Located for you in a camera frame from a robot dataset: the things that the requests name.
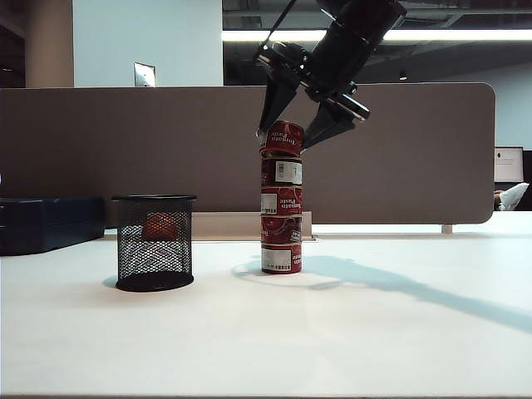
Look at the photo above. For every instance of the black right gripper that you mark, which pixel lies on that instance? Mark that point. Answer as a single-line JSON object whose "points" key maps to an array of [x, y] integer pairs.
{"points": [[336, 62]]}

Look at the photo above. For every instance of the red tomato paste can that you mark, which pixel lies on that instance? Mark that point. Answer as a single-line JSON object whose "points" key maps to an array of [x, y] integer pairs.
{"points": [[276, 230], [280, 257], [270, 172], [287, 201], [284, 139]]}

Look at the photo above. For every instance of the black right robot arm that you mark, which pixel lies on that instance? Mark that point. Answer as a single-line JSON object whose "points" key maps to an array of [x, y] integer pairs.
{"points": [[365, 14]]}

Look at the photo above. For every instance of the ceiling light strip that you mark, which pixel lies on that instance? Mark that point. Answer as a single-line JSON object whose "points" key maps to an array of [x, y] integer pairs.
{"points": [[457, 35]]}

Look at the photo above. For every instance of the brown desk partition panel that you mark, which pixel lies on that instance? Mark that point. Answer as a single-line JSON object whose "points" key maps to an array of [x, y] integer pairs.
{"points": [[124, 141]]}

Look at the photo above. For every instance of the orange round object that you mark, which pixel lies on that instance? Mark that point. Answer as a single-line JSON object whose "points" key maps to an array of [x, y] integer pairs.
{"points": [[161, 226]]}

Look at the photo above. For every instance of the computer monitor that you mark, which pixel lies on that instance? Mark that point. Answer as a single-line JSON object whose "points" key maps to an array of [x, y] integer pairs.
{"points": [[508, 164]]}

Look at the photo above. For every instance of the black mesh pen holder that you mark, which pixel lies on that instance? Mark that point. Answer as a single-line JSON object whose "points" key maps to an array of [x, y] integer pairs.
{"points": [[154, 266]]}

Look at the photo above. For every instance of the white cloth bundle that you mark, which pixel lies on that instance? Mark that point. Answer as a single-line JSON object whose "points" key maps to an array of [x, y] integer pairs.
{"points": [[513, 197]]}

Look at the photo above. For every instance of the dark blue plastic box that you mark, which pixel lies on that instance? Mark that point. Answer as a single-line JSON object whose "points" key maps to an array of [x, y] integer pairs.
{"points": [[45, 224]]}

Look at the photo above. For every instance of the metal wall plate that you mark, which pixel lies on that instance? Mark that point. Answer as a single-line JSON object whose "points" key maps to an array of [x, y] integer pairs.
{"points": [[144, 75]]}

